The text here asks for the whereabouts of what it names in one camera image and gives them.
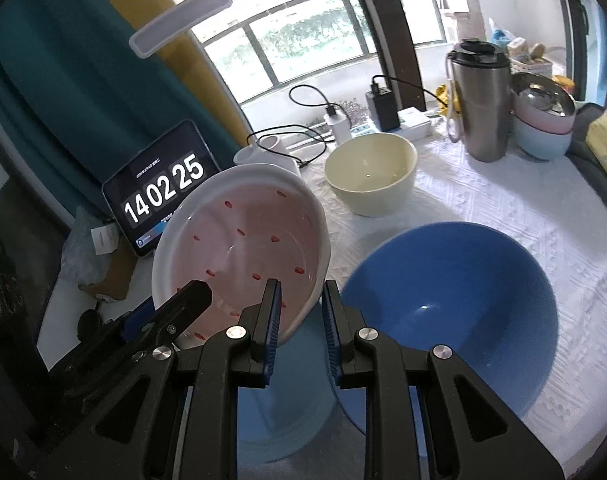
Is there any dark window pillar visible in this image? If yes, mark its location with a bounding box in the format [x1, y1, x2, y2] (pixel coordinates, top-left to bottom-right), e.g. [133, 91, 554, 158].
[341, 0, 425, 111]

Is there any steel tumbler with black lid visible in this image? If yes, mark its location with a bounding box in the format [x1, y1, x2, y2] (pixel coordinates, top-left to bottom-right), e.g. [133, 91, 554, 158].
[446, 38, 513, 162]

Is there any white paper label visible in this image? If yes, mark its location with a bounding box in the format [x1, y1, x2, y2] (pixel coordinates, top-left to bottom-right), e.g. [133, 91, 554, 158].
[91, 224, 120, 257]

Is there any black round object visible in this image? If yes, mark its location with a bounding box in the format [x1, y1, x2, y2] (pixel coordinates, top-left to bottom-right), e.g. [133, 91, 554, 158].
[78, 309, 103, 342]

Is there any tablet showing clock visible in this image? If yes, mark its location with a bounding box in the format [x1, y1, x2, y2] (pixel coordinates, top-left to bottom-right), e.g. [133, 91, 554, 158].
[102, 119, 223, 258]

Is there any white basket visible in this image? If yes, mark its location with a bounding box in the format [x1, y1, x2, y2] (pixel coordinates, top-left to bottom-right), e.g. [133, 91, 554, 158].
[508, 42, 555, 77]

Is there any white textured tablecloth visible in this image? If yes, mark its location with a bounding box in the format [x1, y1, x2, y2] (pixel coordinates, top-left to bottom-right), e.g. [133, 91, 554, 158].
[36, 130, 607, 467]

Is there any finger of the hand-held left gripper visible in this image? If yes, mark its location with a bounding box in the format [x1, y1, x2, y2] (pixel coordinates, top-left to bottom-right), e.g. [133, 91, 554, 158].
[120, 309, 158, 342]
[134, 280, 214, 356]

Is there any white desk lamp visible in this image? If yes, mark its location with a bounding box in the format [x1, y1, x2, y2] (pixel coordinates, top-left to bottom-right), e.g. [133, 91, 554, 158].
[130, 0, 233, 59]
[74, 0, 253, 153]

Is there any teal curtain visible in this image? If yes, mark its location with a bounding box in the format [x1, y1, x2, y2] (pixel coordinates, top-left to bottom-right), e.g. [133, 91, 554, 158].
[0, 0, 149, 226]

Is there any white bowl with pink inside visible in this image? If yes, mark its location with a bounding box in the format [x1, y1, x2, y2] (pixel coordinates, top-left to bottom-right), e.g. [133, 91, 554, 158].
[151, 164, 331, 352]

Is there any light blue small bowl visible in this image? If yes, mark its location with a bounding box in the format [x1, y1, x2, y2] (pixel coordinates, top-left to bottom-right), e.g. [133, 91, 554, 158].
[513, 120, 573, 161]

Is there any clear plastic bag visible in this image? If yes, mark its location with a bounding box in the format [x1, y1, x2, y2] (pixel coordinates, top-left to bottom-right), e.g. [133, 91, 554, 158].
[61, 207, 120, 287]

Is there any blue ridged plate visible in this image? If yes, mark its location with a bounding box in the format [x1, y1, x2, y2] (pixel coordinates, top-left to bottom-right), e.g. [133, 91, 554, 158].
[236, 305, 367, 465]

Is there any black power bank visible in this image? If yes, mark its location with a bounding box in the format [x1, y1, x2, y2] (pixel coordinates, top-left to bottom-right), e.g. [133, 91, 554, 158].
[366, 87, 401, 132]

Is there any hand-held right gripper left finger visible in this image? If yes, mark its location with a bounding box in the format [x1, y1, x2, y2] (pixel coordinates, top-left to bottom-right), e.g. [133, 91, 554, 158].
[36, 277, 284, 480]

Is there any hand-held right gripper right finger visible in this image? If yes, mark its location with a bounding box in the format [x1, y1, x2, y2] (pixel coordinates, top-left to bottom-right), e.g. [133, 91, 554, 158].
[321, 280, 567, 480]

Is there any white wall charger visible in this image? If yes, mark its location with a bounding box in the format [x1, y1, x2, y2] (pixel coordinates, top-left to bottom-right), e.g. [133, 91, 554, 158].
[323, 105, 353, 142]

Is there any white power strip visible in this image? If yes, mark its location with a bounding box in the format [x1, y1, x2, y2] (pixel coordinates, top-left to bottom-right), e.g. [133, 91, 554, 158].
[351, 107, 433, 142]

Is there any black looped cable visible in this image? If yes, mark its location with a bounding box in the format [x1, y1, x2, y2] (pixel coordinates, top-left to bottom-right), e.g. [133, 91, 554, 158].
[288, 84, 337, 112]

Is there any brown cardboard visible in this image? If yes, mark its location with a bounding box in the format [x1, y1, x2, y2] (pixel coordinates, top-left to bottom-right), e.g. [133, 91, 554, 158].
[78, 247, 140, 302]

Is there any white round device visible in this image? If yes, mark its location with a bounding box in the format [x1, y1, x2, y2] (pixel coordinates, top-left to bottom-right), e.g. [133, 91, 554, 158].
[234, 134, 304, 176]

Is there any steel bowl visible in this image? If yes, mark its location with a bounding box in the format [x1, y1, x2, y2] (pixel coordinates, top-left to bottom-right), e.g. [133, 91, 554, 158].
[512, 72, 577, 117]

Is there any cream bowl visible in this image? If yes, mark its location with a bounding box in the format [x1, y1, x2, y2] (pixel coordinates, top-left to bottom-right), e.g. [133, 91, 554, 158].
[324, 133, 418, 218]

